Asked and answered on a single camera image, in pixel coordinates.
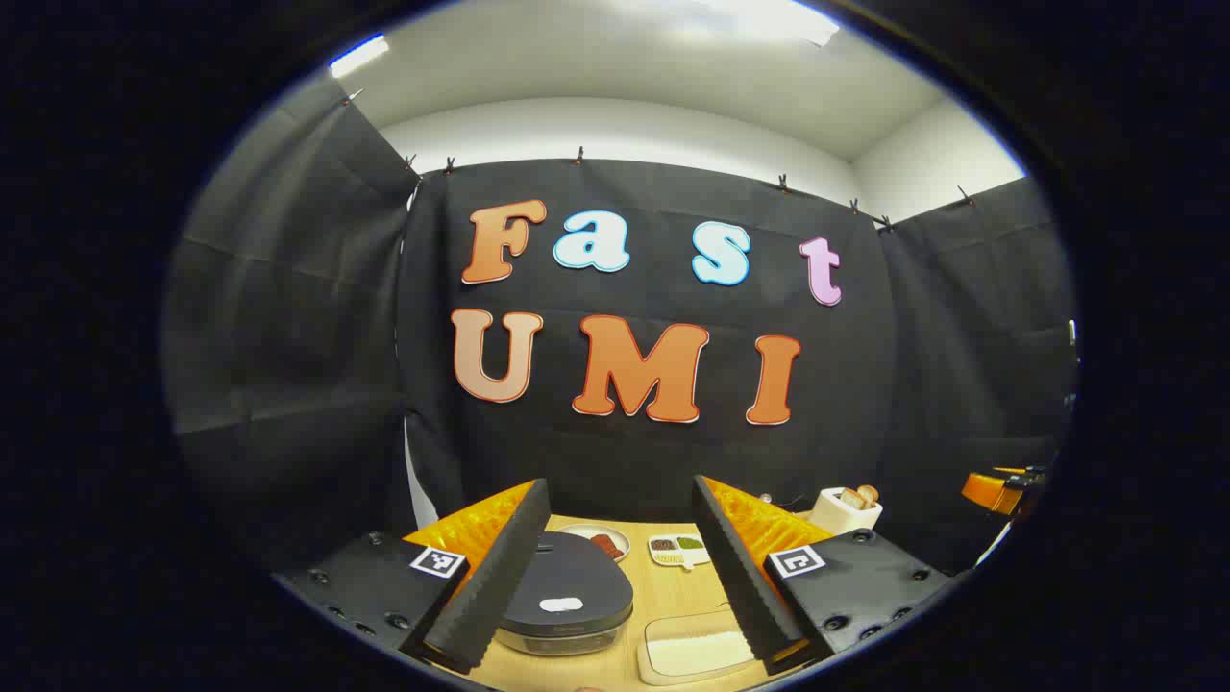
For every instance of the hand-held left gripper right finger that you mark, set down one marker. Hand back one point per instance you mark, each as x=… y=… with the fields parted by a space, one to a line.
x=740 y=577

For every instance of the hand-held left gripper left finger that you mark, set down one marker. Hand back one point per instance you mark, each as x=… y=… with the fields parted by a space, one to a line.
x=500 y=577

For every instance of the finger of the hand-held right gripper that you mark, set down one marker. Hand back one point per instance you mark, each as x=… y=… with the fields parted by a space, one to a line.
x=990 y=490

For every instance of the dark grey rice cooker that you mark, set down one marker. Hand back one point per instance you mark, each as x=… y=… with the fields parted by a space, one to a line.
x=567 y=577

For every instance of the clear box of white rice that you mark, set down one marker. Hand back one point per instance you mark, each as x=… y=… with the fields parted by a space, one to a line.
x=692 y=654

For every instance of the white divided bean dish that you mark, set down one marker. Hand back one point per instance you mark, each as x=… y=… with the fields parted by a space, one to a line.
x=677 y=550

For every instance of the white plate with meat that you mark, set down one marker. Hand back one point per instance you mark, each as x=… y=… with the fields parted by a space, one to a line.
x=605 y=543

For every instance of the white toaster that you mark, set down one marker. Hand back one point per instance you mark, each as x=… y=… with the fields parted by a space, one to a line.
x=836 y=519

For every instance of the toast bread slices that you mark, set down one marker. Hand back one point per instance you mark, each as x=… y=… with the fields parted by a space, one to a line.
x=858 y=497

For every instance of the black backdrop cloth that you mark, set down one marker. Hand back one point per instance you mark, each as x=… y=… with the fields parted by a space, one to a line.
x=288 y=336

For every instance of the long ceiling light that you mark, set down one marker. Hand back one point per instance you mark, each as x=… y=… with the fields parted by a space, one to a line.
x=769 y=19

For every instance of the small ceiling light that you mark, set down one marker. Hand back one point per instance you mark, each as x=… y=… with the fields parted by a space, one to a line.
x=357 y=56

